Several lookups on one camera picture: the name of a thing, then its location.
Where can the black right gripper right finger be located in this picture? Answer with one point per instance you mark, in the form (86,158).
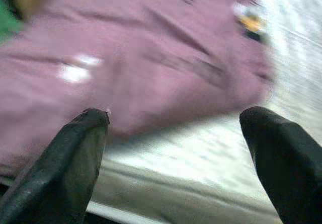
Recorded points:
(289,173)

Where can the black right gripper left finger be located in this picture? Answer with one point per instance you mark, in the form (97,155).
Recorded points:
(52,178)

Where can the white quilted mattress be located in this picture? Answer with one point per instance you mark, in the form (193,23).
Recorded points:
(201,146)

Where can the purple blanket with cartoon prints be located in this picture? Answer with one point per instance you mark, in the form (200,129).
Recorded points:
(151,58)

